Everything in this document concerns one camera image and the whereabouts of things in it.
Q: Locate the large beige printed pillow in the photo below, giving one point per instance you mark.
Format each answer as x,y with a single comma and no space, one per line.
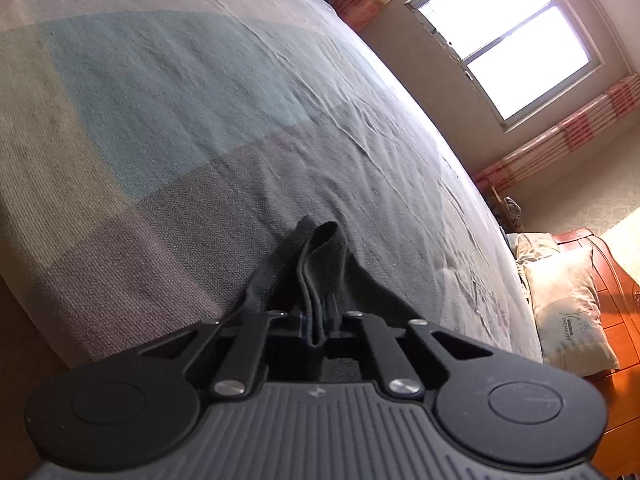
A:
570,310

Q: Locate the dark grey pants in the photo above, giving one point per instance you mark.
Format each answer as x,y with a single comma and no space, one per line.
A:
320,255

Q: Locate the wooden nightstand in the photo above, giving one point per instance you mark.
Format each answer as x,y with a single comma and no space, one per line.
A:
497,200

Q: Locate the window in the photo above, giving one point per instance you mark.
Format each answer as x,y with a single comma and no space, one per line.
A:
510,40

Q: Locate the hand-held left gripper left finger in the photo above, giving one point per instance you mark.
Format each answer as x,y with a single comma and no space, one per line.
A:
287,330

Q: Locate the grey patterned cloth bundle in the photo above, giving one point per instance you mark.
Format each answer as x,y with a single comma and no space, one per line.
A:
514,215

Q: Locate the small beige pillow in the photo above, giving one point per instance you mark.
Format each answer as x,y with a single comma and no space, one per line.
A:
532,247

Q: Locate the wooden headboard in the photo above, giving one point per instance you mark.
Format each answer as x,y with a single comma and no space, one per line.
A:
620,320

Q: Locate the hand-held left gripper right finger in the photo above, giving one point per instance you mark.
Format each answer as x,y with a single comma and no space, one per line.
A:
331,320

